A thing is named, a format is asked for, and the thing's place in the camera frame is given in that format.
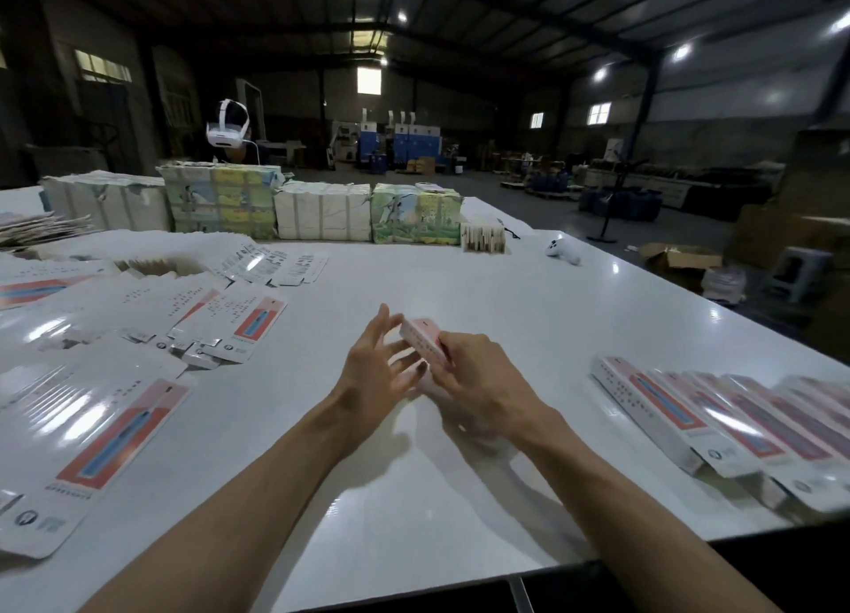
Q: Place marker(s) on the blue bins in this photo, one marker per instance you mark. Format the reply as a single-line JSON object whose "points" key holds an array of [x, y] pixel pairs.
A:
{"points": [[620, 204]]}

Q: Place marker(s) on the pile of grey flat sheets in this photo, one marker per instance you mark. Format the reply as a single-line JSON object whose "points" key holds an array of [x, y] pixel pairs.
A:
{"points": [[33, 227]]}

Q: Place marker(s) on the pile of carton blanks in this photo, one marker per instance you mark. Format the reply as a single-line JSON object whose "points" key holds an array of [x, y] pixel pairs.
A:
{"points": [[100, 374]]}

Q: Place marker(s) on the white plastic bags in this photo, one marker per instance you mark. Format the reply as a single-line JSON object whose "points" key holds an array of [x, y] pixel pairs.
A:
{"points": [[724, 284]]}

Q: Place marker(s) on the open cardboard box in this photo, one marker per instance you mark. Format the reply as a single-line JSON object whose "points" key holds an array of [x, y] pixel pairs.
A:
{"points": [[682, 266]]}

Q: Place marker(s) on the tall cardboard box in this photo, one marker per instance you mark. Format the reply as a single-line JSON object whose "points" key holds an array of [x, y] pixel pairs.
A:
{"points": [[794, 214]]}

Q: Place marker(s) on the small beige card stack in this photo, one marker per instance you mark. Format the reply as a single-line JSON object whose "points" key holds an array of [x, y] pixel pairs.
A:
{"points": [[484, 238]]}

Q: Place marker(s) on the green yellow carton bundle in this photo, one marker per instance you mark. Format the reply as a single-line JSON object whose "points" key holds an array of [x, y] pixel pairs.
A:
{"points": [[219, 201]]}

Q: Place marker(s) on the person's right hand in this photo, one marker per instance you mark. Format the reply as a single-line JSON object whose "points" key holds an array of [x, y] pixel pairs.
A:
{"points": [[485, 387]]}

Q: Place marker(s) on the person's right forearm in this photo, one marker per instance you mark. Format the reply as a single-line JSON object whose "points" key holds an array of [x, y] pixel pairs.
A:
{"points": [[651, 526]]}

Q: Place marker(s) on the row of white cartons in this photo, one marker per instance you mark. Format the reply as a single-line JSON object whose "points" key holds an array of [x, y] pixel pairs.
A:
{"points": [[104, 201], [323, 211]]}

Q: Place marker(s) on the person's left forearm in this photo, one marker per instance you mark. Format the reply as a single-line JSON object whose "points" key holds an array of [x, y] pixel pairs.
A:
{"points": [[219, 526]]}

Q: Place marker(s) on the square bright window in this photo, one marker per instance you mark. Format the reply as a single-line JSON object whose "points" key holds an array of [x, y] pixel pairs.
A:
{"points": [[368, 81]]}

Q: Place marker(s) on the small white object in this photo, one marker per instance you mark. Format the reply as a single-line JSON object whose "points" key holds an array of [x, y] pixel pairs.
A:
{"points": [[563, 250]]}

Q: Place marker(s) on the black floor stand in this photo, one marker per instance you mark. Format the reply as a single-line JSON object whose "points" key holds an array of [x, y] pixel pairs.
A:
{"points": [[618, 188]]}

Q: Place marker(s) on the grey crate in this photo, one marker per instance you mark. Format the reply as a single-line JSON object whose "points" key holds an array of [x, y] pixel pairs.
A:
{"points": [[67, 161]]}

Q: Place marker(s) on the red white carton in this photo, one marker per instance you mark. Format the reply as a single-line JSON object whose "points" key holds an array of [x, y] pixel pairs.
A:
{"points": [[425, 340]]}

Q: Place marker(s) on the small black tool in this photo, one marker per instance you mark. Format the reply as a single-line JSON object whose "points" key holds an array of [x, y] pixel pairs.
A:
{"points": [[509, 229]]}

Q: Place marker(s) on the small wall window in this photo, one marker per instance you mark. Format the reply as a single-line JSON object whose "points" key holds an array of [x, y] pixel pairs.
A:
{"points": [[537, 121]]}

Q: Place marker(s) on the double wall window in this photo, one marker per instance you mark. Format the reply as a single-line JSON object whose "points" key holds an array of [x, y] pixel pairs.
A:
{"points": [[599, 113]]}

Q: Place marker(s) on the blue machine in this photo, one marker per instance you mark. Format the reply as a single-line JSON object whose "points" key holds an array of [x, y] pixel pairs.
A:
{"points": [[412, 145]]}

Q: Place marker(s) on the white stool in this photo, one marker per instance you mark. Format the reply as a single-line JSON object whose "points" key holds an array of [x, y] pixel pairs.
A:
{"points": [[801, 271]]}

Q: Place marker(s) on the green printed carton bundle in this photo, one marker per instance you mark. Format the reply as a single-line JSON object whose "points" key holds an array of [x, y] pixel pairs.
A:
{"points": [[417, 215]]}

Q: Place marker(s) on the person's left hand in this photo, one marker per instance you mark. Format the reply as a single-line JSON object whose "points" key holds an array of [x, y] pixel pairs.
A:
{"points": [[372, 380]]}

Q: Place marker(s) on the white headset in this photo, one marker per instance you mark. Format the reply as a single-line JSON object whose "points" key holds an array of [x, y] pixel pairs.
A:
{"points": [[227, 128]]}

